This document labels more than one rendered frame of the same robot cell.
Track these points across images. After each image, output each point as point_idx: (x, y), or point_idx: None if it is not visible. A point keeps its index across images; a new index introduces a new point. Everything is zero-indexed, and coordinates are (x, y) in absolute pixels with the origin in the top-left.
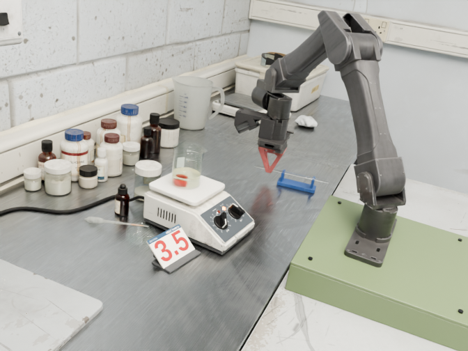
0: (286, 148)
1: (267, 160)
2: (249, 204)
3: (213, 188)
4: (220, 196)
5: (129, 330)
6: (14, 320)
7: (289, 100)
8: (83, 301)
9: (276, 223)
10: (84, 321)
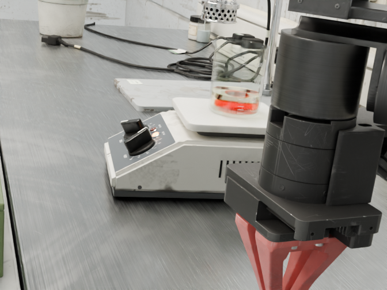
0: (261, 241)
1: (296, 279)
2: (191, 245)
3: (191, 114)
4: (182, 133)
5: (97, 106)
6: (171, 91)
7: (281, 30)
8: (153, 103)
9: (94, 228)
10: (131, 98)
